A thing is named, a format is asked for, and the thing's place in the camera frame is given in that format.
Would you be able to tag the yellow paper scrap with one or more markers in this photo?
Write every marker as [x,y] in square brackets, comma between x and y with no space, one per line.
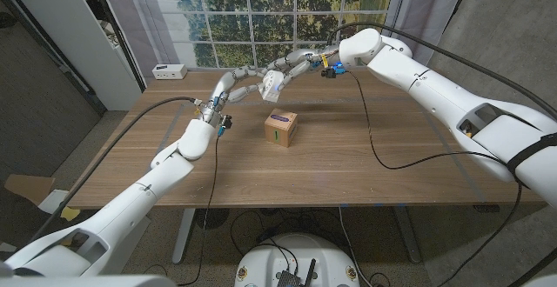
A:
[69,213]

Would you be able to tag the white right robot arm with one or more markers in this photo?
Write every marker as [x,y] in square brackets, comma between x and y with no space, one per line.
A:
[435,91]

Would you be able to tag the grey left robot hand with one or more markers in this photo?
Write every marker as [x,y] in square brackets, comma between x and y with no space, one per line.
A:
[217,93]

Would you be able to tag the printed window backdrop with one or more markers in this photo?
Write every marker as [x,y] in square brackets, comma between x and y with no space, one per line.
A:
[230,26]

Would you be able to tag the black module with antenna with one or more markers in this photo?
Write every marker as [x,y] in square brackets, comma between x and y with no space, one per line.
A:
[289,278]

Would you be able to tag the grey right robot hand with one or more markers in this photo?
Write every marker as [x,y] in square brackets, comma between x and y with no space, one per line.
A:
[304,59]

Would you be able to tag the white kitchen timer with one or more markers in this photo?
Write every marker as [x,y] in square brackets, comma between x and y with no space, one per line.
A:
[272,86]

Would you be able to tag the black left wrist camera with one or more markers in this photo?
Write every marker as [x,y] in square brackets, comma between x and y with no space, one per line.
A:
[225,122]

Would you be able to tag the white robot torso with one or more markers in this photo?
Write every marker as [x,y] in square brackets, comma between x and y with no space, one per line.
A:
[270,261]

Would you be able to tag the white cabinet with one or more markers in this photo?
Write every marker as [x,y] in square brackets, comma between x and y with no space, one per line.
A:
[65,26]

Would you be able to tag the white power strip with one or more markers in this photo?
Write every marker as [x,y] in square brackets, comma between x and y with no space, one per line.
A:
[169,72]

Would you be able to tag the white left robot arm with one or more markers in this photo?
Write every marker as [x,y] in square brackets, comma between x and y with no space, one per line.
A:
[130,208]

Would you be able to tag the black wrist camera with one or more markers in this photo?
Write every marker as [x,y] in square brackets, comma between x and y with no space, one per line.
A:
[329,73]
[225,122]

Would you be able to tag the small wooden box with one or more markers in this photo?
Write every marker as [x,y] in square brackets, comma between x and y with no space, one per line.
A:
[280,130]

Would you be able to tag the white table leg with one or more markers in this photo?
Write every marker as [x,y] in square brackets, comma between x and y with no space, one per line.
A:
[409,235]
[183,235]

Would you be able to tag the brown cardboard sheet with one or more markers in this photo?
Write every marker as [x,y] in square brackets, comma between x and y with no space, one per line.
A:
[30,188]

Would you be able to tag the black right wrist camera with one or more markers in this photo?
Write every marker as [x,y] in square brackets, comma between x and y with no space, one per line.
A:
[329,73]

